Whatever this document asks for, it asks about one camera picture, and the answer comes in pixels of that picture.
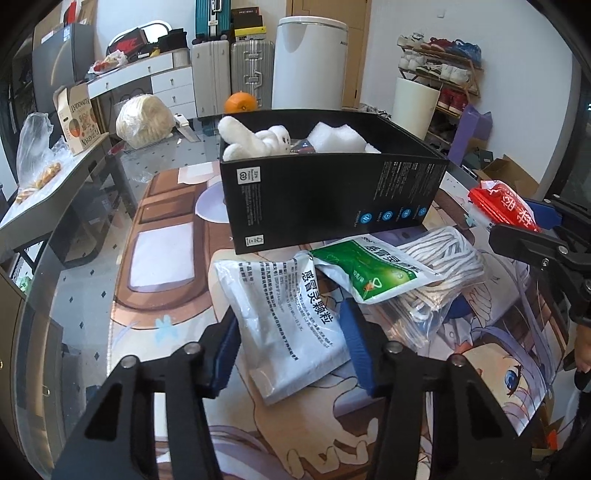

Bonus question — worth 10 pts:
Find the red snack packet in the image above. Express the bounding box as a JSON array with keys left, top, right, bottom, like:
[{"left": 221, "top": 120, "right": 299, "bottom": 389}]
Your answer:
[{"left": 468, "top": 180, "right": 542, "bottom": 234}]

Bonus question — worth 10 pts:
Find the white suitcase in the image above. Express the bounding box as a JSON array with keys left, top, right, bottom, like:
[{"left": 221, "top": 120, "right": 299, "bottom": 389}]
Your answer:
[{"left": 190, "top": 39, "right": 230, "bottom": 116}]

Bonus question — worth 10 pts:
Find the purple bag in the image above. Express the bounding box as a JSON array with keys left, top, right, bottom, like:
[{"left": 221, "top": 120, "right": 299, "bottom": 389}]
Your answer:
[{"left": 450, "top": 104, "right": 494, "bottom": 167}]

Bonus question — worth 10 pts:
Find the white round appliance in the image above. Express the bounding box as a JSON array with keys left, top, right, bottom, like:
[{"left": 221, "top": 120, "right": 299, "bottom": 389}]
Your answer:
[{"left": 271, "top": 15, "right": 349, "bottom": 112}]

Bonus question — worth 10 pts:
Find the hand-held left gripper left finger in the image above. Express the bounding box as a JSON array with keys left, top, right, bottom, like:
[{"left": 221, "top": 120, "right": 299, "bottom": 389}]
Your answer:
[{"left": 51, "top": 307, "right": 242, "bottom": 480}]

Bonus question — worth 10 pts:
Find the white medicine packet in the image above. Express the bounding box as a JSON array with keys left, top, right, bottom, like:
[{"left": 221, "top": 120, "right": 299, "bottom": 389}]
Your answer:
[{"left": 213, "top": 251, "right": 354, "bottom": 407}]

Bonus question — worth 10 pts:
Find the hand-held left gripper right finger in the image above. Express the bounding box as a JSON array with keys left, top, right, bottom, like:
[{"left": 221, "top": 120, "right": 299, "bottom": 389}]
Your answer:
[{"left": 339, "top": 298, "right": 520, "bottom": 480}]

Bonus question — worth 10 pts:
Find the grey side table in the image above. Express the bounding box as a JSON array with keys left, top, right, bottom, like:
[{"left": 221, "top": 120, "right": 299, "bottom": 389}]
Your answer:
[{"left": 0, "top": 131, "right": 139, "bottom": 273}]

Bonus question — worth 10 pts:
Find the wooden shoe rack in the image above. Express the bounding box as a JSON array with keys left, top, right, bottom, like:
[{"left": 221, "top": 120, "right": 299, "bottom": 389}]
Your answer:
[{"left": 397, "top": 32, "right": 483, "bottom": 153}]

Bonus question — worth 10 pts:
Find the white bundle in plastic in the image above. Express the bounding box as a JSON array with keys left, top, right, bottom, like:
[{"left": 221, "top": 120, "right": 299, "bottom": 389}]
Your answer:
[{"left": 115, "top": 93, "right": 174, "bottom": 149}]

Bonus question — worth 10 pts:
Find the bag of red fruit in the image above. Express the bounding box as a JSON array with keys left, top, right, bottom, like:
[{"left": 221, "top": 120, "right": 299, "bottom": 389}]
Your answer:
[{"left": 90, "top": 50, "right": 127, "bottom": 75}]

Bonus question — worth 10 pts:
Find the plastic bag of oranges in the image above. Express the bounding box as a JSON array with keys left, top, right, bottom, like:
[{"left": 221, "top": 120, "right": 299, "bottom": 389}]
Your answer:
[{"left": 15, "top": 112, "right": 70, "bottom": 204}]

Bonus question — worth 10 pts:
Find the white rounded mirror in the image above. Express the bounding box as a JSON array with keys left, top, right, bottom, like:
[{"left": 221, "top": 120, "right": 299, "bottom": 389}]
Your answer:
[{"left": 107, "top": 19, "right": 174, "bottom": 47}]

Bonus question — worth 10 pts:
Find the white cylindrical bin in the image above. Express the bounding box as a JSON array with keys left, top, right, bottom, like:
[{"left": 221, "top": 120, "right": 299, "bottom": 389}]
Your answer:
[{"left": 392, "top": 76, "right": 440, "bottom": 141}]

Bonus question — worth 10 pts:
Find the grey fridge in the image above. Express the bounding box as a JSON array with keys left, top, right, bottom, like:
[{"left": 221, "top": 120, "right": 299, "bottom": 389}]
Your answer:
[{"left": 31, "top": 22, "right": 95, "bottom": 93}]

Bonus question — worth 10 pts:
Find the white plush toy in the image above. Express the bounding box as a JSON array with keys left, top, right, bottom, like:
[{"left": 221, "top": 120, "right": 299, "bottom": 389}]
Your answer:
[{"left": 217, "top": 115, "right": 293, "bottom": 161}]

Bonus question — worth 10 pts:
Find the silver suitcase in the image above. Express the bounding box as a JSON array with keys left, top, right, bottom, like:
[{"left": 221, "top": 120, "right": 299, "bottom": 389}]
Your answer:
[{"left": 230, "top": 38, "right": 276, "bottom": 109}]

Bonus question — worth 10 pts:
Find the white drawer desk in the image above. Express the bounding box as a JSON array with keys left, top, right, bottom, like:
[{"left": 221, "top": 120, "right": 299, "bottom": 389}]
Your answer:
[{"left": 88, "top": 48, "right": 197, "bottom": 121}]

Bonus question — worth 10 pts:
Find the dark brown box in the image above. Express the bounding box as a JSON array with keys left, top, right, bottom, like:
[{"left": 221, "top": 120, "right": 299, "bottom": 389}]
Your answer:
[{"left": 231, "top": 7, "right": 264, "bottom": 29}]

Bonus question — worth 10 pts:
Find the green and white packet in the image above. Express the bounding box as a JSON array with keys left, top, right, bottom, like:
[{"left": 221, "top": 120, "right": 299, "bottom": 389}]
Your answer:
[{"left": 311, "top": 234, "right": 446, "bottom": 304}]

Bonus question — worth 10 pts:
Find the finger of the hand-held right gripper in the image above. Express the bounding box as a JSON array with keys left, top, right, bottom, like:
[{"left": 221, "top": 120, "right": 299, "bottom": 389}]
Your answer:
[
  {"left": 519, "top": 194, "right": 591, "bottom": 241},
  {"left": 488, "top": 223, "right": 578, "bottom": 271}
]

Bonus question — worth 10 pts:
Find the black cardboard box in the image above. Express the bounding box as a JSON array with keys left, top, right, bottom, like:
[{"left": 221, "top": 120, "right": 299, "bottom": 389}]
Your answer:
[{"left": 218, "top": 108, "right": 450, "bottom": 256}]

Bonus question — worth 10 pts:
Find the open brown cardboard box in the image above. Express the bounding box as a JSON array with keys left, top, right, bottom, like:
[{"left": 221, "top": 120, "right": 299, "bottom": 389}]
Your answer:
[{"left": 473, "top": 154, "right": 541, "bottom": 199}]

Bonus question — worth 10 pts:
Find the teal suitcase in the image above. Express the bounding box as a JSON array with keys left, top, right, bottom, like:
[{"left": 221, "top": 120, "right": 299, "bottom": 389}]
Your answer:
[{"left": 195, "top": 0, "right": 232, "bottom": 42}]

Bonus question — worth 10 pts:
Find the clear bag of white rope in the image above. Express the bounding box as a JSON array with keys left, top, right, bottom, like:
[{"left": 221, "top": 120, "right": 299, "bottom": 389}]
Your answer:
[{"left": 388, "top": 225, "right": 486, "bottom": 349}]

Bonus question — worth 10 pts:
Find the dark green box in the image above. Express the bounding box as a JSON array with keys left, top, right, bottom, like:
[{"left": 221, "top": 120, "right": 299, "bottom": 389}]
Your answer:
[{"left": 462, "top": 150, "right": 492, "bottom": 171}]

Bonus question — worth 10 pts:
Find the orange fruit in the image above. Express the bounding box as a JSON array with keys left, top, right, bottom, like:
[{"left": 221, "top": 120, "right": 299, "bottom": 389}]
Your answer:
[{"left": 225, "top": 91, "right": 258, "bottom": 114}]

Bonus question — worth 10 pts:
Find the black bag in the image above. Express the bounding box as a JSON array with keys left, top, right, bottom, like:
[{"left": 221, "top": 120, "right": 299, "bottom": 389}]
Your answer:
[{"left": 157, "top": 28, "right": 190, "bottom": 51}]

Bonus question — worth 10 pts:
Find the shoe rack with shoes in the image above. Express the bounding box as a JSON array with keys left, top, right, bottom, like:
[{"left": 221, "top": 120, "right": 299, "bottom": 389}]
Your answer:
[{"left": 397, "top": 32, "right": 482, "bottom": 148}]

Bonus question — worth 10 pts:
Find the red and black shoe box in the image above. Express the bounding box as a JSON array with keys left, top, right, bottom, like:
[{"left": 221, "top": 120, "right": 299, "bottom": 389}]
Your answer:
[{"left": 106, "top": 28, "right": 145, "bottom": 54}]

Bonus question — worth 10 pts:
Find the printed cardboard fruit box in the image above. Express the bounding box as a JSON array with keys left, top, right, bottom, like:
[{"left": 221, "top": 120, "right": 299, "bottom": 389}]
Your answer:
[{"left": 53, "top": 82, "right": 109, "bottom": 156}]

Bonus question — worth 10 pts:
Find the printed desk mat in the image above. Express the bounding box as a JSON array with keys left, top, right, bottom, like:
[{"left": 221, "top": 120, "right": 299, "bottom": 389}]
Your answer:
[{"left": 108, "top": 161, "right": 573, "bottom": 480}]

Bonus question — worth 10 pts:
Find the white foam sheet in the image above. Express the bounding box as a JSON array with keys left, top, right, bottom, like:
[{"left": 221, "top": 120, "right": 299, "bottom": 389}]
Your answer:
[{"left": 307, "top": 122, "right": 382, "bottom": 155}]

